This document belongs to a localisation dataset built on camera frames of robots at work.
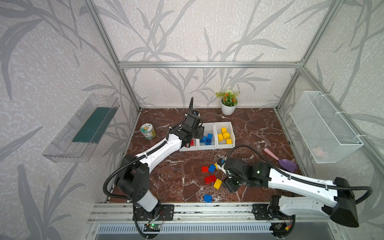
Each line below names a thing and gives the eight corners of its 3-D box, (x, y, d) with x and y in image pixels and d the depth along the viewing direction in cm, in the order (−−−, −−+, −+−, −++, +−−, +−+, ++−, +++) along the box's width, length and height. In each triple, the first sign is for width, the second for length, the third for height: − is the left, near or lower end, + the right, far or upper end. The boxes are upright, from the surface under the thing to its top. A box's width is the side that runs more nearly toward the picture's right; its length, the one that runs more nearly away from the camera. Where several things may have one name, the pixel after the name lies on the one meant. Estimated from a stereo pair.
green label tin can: (142, 140, 104) (138, 133, 97) (145, 130, 109) (141, 123, 102) (154, 140, 104) (151, 133, 97) (156, 130, 109) (153, 123, 102)
